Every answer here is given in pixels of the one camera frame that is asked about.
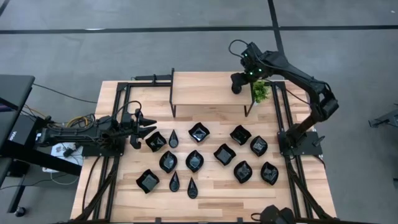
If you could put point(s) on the black leaf shaped mini plate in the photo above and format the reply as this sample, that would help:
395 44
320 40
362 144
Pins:
258 146
168 161
242 171
195 160

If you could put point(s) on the black desk caster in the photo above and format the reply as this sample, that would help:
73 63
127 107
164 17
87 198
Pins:
20 211

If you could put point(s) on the white paper sheet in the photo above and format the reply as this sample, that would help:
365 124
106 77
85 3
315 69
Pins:
57 150

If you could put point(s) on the green potted plant white pot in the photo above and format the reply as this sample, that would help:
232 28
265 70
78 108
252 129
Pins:
260 91

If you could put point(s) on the black table edge bracket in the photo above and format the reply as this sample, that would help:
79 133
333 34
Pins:
158 220
239 220

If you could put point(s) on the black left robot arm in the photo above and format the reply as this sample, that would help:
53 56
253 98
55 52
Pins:
74 137

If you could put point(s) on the white power strip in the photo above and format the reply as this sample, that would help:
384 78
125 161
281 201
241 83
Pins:
48 170

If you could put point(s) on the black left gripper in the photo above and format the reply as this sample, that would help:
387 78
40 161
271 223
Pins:
129 124

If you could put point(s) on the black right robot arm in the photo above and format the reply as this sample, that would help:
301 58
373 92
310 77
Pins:
298 74

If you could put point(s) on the black square wavy mini plate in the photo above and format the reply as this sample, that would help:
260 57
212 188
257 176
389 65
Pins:
224 154
147 181
155 141
199 132
240 134

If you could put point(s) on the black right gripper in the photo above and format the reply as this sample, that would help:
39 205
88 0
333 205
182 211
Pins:
256 67

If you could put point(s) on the black aluminium rail frame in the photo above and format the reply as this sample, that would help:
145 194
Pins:
146 84
275 99

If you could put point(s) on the black computer box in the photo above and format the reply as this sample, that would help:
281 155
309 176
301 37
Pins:
21 130

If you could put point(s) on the grey metal stand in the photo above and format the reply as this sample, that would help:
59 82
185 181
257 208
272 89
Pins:
387 119

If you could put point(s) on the black desk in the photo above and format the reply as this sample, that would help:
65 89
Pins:
15 90

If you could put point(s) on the black mount bar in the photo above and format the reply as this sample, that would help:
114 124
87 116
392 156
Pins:
146 77

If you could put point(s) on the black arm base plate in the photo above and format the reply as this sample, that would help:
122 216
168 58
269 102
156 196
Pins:
102 153
311 143

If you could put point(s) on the wooden riser shelf black legs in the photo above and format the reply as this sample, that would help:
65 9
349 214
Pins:
202 88

